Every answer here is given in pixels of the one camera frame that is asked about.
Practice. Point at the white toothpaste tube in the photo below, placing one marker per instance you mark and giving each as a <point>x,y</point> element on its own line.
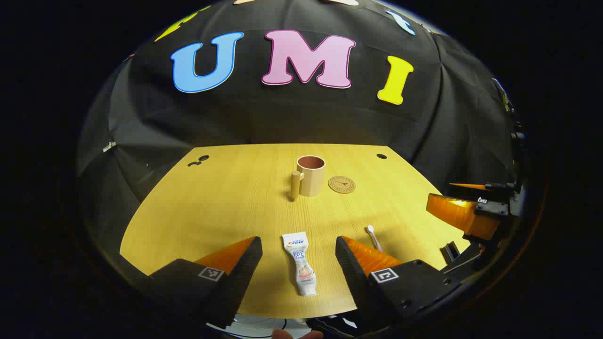
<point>301,263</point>

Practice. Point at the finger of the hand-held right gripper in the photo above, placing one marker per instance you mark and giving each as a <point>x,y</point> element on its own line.
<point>471,186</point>
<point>459,214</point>

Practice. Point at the black backdrop cloth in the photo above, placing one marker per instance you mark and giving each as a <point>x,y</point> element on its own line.
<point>282,117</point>

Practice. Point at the small silver cloth clip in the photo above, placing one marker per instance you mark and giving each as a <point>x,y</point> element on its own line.
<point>109,147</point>

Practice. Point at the white toothbrush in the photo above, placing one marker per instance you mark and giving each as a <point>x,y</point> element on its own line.
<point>374,239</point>

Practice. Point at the wooden desktop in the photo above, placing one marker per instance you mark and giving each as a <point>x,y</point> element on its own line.
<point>226,202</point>

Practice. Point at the round brown coaster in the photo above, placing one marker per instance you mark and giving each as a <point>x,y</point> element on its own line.
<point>341,184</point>

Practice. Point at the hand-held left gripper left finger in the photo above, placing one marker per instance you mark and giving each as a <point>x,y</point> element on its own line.
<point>238,278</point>

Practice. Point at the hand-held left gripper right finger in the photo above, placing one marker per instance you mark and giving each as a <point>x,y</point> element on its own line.
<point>353,278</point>

